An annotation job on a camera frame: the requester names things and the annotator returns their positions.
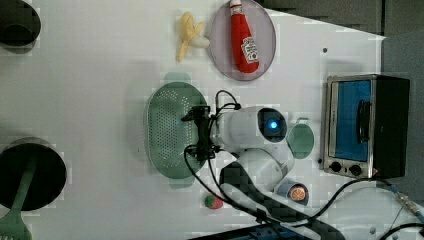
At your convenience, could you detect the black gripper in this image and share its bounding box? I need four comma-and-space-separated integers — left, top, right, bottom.
181, 106, 217, 161

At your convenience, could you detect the green oval strainer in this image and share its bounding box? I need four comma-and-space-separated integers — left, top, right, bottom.
144, 72, 206, 189

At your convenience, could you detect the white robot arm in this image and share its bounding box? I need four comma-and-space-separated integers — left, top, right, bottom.
182, 106, 346, 240

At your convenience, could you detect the red plush strawberry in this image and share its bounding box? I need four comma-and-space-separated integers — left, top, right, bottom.
204, 195, 223, 210

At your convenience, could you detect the green plastic mug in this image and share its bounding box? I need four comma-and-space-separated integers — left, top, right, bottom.
287, 117, 315, 159

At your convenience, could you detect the red plush ketchup bottle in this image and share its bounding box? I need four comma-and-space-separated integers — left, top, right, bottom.
229, 0, 259, 74

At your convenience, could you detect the yellow plush peeled banana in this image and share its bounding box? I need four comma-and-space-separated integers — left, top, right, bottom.
176, 12, 210, 62

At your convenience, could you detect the grey round plate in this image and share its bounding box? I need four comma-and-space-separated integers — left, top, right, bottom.
209, 0, 276, 81

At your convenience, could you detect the silver black toaster oven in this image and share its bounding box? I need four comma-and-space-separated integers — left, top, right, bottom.
323, 74, 410, 178

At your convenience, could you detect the green plastic spatula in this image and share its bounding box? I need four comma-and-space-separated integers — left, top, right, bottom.
0, 159, 36, 240

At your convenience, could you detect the black cylindrical cup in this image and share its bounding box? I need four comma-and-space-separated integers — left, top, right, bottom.
0, 0, 41, 54

